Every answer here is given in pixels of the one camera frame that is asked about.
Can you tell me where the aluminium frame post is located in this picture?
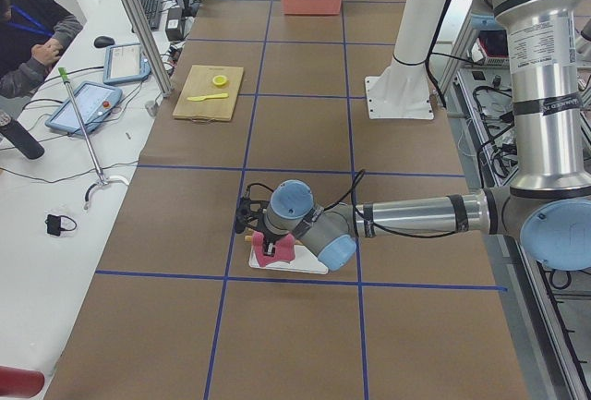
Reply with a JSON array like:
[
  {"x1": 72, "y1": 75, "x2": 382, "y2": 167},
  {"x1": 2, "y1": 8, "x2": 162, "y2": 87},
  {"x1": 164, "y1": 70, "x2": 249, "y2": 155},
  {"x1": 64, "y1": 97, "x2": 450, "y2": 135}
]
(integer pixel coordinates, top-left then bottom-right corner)
[{"x1": 121, "y1": 0, "x2": 173, "y2": 98}]

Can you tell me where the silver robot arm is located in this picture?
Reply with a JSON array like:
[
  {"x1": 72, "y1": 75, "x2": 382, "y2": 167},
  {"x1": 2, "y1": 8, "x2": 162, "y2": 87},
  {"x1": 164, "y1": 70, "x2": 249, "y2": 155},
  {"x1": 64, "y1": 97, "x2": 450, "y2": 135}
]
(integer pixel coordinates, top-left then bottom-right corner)
[{"x1": 256, "y1": 0, "x2": 590, "y2": 271}]

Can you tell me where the yellow lemon slice toy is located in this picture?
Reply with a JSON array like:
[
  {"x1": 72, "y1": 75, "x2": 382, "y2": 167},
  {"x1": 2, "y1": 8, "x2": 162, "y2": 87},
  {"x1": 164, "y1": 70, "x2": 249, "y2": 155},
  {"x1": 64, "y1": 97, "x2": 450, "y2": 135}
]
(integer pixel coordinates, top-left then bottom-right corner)
[{"x1": 211, "y1": 75, "x2": 228, "y2": 87}]

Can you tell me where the black bottle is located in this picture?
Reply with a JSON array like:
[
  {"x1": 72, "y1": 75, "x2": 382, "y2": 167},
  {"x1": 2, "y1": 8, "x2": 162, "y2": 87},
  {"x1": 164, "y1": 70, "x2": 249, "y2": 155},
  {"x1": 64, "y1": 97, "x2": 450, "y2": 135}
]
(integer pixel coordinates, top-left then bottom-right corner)
[{"x1": 1, "y1": 110, "x2": 45, "y2": 160}]

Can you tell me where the metal reacher grabber stick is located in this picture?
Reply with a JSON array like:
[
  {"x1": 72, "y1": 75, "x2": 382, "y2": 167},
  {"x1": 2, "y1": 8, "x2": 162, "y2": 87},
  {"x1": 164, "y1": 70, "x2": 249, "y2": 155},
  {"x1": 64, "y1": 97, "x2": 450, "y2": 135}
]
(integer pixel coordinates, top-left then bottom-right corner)
[{"x1": 58, "y1": 67, "x2": 130, "y2": 211}]

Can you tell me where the black keyboard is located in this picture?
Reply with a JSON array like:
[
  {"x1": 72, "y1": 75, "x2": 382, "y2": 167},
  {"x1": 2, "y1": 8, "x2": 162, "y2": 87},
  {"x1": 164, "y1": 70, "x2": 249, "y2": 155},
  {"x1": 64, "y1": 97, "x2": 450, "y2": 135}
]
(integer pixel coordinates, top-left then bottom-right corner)
[{"x1": 139, "y1": 0, "x2": 163, "y2": 30}]

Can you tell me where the teach pendant far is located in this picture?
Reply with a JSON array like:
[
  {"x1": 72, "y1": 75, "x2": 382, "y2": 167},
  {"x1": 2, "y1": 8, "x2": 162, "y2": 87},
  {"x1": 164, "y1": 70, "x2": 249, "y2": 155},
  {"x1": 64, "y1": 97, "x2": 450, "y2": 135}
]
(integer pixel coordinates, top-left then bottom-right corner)
[{"x1": 103, "y1": 43, "x2": 151, "y2": 85}]

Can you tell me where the red cylinder object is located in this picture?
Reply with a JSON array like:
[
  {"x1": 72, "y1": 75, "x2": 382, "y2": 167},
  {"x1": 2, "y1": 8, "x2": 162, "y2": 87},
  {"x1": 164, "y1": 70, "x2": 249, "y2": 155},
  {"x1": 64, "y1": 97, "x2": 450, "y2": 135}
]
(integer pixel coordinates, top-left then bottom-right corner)
[{"x1": 0, "y1": 366, "x2": 45, "y2": 398}]

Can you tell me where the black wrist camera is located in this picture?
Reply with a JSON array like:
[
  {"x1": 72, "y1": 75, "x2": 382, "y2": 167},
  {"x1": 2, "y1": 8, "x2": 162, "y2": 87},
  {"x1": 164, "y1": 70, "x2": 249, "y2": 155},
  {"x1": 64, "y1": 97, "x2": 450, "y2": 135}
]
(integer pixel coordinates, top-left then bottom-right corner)
[{"x1": 234, "y1": 197, "x2": 269, "y2": 234}]

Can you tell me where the small black clip with cable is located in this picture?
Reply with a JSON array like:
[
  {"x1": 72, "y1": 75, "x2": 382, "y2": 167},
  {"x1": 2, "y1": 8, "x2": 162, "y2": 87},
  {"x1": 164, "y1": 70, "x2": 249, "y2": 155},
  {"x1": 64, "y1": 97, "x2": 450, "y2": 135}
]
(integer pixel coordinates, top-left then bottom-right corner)
[{"x1": 45, "y1": 214, "x2": 78, "y2": 236}]

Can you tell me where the seated person in black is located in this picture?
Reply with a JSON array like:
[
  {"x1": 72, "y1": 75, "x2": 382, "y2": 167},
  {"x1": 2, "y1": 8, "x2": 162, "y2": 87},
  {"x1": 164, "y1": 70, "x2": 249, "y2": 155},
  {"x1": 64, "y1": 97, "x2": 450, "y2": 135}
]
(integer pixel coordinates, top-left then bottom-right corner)
[{"x1": 1, "y1": 0, "x2": 82, "y2": 98}]

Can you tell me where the white rectangular tray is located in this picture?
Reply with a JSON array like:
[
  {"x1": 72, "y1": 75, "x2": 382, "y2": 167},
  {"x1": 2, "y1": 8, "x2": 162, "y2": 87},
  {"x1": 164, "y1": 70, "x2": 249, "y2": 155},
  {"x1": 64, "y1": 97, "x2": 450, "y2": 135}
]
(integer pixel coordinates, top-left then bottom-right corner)
[{"x1": 248, "y1": 244, "x2": 329, "y2": 274}]

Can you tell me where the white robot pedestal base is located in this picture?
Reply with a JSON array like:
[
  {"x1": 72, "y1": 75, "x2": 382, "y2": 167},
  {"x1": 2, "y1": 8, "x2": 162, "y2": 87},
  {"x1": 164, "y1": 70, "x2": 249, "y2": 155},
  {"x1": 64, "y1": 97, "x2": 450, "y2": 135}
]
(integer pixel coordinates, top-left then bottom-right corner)
[{"x1": 365, "y1": 0, "x2": 447, "y2": 120}]

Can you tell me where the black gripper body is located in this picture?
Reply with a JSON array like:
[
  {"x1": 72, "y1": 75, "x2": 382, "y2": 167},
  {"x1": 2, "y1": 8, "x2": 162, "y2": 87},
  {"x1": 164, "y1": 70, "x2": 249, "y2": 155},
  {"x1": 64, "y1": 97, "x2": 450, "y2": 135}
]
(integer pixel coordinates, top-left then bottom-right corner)
[{"x1": 262, "y1": 228, "x2": 286, "y2": 246}]

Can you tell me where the bamboo cutting board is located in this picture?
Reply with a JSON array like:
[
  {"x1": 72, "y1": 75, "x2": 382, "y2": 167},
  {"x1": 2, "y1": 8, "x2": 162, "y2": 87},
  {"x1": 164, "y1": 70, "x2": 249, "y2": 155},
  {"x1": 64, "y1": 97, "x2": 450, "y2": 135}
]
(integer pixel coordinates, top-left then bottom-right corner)
[{"x1": 173, "y1": 65, "x2": 244, "y2": 122}]

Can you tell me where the black computer mouse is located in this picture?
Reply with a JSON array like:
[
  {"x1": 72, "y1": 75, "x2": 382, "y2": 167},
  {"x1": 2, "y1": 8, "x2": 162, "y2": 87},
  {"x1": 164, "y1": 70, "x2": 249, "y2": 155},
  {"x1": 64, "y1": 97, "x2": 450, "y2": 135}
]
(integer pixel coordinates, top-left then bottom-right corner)
[{"x1": 93, "y1": 36, "x2": 115, "y2": 49}]

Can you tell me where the yellow plastic knife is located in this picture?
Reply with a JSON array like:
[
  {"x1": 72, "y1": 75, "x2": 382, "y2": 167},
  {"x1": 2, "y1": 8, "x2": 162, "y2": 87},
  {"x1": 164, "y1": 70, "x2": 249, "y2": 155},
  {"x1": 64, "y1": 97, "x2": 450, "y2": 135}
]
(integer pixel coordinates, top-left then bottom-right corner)
[{"x1": 187, "y1": 92, "x2": 229, "y2": 102}]

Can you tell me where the magenta wiping cloth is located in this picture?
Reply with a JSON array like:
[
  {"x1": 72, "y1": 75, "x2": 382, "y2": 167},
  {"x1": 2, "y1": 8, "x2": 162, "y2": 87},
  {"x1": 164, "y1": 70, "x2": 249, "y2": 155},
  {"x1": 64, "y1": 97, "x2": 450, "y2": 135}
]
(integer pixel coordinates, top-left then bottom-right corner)
[{"x1": 249, "y1": 232, "x2": 296, "y2": 268}]

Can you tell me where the black power adapter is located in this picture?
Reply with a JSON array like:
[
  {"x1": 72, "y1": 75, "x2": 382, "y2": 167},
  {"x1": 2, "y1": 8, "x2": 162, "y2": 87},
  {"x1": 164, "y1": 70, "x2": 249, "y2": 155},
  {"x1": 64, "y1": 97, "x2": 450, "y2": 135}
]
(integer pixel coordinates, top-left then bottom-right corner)
[{"x1": 165, "y1": 6, "x2": 186, "y2": 42}]

